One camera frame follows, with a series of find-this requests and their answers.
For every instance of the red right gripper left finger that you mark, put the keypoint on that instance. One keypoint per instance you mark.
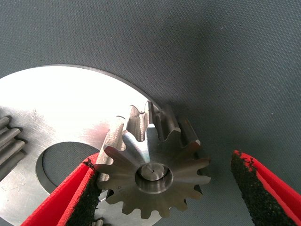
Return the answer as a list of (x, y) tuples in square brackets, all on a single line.
[(58, 204)]

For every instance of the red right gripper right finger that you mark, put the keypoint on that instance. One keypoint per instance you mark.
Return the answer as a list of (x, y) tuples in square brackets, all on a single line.
[(258, 200)]

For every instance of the large steel gear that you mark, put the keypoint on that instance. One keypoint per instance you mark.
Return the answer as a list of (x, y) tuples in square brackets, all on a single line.
[(127, 169)]

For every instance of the small steel gear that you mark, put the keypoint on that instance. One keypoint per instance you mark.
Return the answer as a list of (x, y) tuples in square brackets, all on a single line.
[(98, 222), (9, 141)]

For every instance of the steel pin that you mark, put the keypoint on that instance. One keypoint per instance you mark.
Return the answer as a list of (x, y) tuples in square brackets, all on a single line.
[(151, 171)]

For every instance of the round metal plate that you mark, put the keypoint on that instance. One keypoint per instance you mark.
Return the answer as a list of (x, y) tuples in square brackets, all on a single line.
[(58, 99)]

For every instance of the dark grey table cloth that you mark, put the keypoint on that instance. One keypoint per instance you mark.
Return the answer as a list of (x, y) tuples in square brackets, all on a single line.
[(211, 58)]

